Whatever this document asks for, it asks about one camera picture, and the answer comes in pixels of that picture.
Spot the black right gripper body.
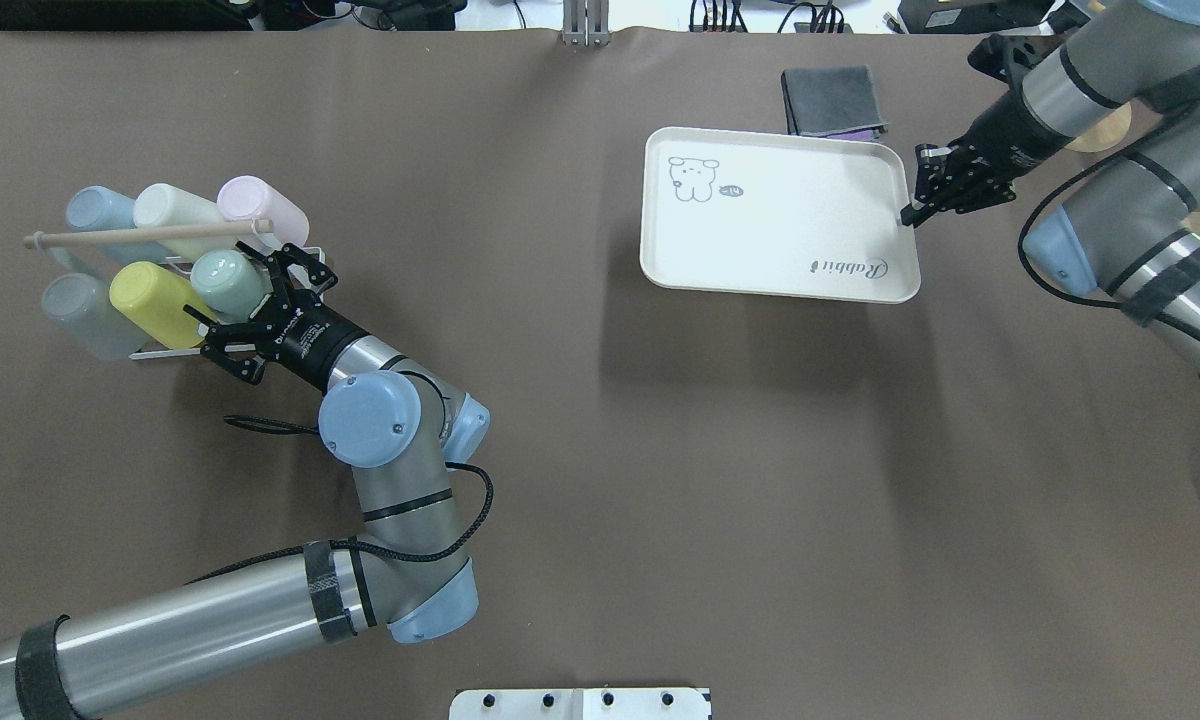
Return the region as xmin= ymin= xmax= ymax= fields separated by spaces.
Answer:
xmin=935 ymin=108 xmax=1045 ymax=214

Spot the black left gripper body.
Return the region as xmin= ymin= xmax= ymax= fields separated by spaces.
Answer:
xmin=248 ymin=298 xmax=366 ymax=392

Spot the green cup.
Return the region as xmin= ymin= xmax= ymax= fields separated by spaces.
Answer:
xmin=190 ymin=250 xmax=270 ymax=323

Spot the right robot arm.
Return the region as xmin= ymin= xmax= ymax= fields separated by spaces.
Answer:
xmin=900 ymin=1 xmax=1200 ymax=376

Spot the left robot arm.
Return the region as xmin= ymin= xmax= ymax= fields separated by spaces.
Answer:
xmin=0 ymin=244 xmax=492 ymax=719

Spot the pink cup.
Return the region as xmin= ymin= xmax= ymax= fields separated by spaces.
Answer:
xmin=216 ymin=176 xmax=310 ymax=250

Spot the yellow cup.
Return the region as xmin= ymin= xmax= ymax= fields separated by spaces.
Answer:
xmin=108 ymin=262 xmax=216 ymax=348

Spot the cream white cup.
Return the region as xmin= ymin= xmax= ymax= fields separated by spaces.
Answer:
xmin=132 ymin=184 xmax=238 ymax=263

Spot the grey cup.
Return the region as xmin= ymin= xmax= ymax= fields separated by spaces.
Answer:
xmin=38 ymin=272 xmax=152 ymax=361

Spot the blue cup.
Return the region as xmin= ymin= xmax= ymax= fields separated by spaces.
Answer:
xmin=64 ymin=184 xmax=174 ymax=265

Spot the white rabbit tray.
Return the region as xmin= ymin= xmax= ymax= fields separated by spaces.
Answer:
xmin=638 ymin=127 xmax=920 ymax=304

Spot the wooden mug tree stand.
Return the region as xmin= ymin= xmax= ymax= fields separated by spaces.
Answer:
xmin=1064 ymin=102 xmax=1132 ymax=154

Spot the grey folded cloth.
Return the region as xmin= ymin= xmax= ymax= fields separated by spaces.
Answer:
xmin=780 ymin=64 xmax=888 ymax=138

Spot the white wire cup rack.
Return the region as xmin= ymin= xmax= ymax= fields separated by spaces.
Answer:
xmin=22 ymin=220 xmax=271 ymax=361

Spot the aluminium frame post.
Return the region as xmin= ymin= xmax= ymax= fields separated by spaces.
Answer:
xmin=560 ymin=0 xmax=612 ymax=47

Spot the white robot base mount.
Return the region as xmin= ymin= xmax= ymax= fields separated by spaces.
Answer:
xmin=448 ymin=686 xmax=713 ymax=719

